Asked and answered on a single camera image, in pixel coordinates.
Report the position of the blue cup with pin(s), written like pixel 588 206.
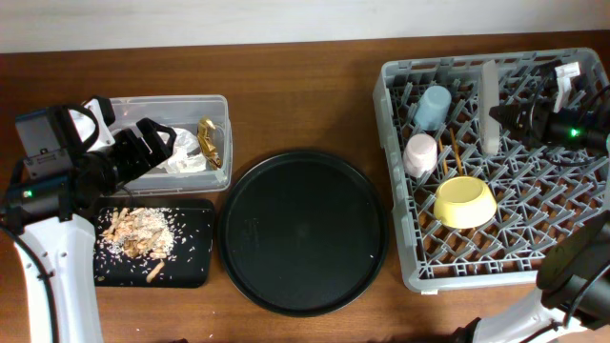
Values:
pixel 432 108

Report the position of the gold foil wrapper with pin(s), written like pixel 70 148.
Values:
pixel 205 136

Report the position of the white tissue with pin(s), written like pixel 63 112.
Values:
pixel 187 156

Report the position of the yellow bowl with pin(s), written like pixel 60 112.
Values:
pixel 464 202

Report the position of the grey dishwasher rack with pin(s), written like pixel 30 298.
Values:
pixel 543 194

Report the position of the pink cup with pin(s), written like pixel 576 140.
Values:
pixel 420 155

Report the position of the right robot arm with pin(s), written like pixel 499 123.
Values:
pixel 572 284

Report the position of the grey plate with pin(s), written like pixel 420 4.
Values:
pixel 488 97

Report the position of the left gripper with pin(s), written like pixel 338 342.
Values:
pixel 143 159

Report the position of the food scraps and rice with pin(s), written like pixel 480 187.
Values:
pixel 141 246

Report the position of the wooden chopstick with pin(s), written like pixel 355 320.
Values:
pixel 456 152
pixel 442 157

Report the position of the round black serving tray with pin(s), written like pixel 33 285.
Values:
pixel 303 233

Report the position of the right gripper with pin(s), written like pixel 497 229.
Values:
pixel 537 126

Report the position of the clear plastic waste bin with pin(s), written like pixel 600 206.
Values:
pixel 184 112

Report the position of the black rectangular tray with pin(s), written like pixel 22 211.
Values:
pixel 200 215

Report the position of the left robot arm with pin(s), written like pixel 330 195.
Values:
pixel 44 208

